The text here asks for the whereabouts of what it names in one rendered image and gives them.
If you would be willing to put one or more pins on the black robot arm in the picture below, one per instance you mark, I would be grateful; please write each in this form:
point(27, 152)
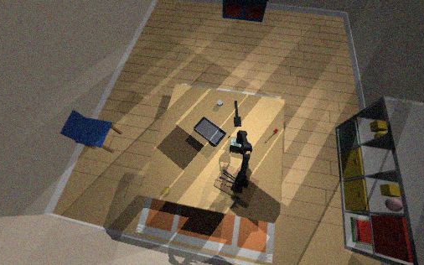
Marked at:
point(241, 180)

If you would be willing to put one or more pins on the black spatula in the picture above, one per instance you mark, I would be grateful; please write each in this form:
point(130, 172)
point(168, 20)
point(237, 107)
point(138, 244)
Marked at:
point(237, 119)

